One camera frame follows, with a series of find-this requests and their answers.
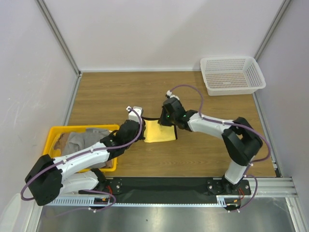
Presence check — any yellow towel black trim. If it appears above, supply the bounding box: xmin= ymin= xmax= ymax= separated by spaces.
xmin=142 ymin=117 xmax=177 ymax=143

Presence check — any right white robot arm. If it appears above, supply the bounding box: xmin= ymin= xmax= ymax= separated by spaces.
xmin=158 ymin=97 xmax=263 ymax=194

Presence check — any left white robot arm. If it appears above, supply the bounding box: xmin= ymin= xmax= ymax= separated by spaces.
xmin=24 ymin=120 xmax=144 ymax=206

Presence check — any grey towel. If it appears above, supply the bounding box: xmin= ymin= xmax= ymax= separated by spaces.
xmin=59 ymin=128 xmax=110 ymax=155

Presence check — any white perforated basket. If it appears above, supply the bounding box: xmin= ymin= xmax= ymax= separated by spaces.
xmin=200 ymin=56 xmax=266 ymax=96

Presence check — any brown towel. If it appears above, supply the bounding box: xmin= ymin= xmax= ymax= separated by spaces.
xmin=54 ymin=133 xmax=70 ymax=152

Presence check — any yellow plastic bin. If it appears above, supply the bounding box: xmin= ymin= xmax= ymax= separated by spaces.
xmin=42 ymin=124 xmax=120 ymax=173

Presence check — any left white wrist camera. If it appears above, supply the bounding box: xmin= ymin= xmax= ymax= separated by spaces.
xmin=126 ymin=106 xmax=143 ymax=122

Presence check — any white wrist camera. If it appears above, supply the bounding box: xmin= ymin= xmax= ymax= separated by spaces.
xmin=126 ymin=106 xmax=143 ymax=122
xmin=166 ymin=90 xmax=180 ymax=100

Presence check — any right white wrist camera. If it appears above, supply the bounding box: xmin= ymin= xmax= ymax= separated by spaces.
xmin=166 ymin=90 xmax=180 ymax=100

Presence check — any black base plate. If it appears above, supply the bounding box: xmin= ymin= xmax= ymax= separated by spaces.
xmin=79 ymin=176 xmax=252 ymax=205

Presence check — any aluminium frame rail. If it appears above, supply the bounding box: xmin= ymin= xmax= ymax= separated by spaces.
xmin=35 ymin=0 xmax=82 ymax=75

